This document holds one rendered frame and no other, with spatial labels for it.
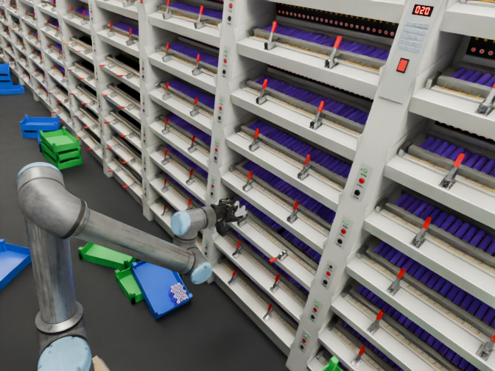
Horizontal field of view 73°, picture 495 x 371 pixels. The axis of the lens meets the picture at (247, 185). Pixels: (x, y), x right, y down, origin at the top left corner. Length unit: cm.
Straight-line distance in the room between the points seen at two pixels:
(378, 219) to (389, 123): 31
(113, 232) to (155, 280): 91
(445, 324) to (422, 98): 65
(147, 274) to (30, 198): 104
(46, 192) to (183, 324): 108
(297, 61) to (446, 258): 73
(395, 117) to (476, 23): 26
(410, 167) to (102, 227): 88
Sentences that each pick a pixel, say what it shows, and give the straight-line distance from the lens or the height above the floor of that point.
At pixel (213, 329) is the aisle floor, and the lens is 183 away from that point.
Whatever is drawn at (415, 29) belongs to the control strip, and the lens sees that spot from 97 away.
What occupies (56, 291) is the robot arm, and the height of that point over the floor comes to 55.
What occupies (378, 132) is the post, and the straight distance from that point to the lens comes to 102.
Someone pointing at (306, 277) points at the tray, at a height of 53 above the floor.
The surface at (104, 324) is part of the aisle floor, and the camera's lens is 188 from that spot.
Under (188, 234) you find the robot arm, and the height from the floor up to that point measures 64.
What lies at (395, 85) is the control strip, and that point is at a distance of 98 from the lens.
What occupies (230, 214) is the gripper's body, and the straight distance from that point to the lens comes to 142.
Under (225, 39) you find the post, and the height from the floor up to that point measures 130.
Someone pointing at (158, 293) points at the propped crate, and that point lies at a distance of 190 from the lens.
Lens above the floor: 147
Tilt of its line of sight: 30 degrees down
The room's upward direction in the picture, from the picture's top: 9 degrees clockwise
